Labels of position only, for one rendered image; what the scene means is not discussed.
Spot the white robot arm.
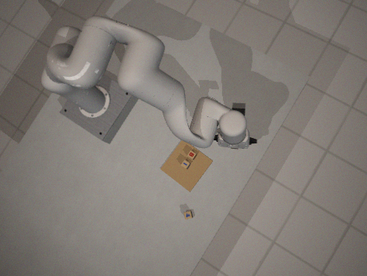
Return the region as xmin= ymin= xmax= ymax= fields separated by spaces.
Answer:
xmin=41 ymin=16 xmax=247 ymax=148

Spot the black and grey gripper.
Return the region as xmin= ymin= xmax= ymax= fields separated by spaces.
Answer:
xmin=214 ymin=129 xmax=257 ymax=149

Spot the tan mat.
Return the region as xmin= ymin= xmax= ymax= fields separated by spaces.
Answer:
xmin=160 ymin=140 xmax=213 ymax=192

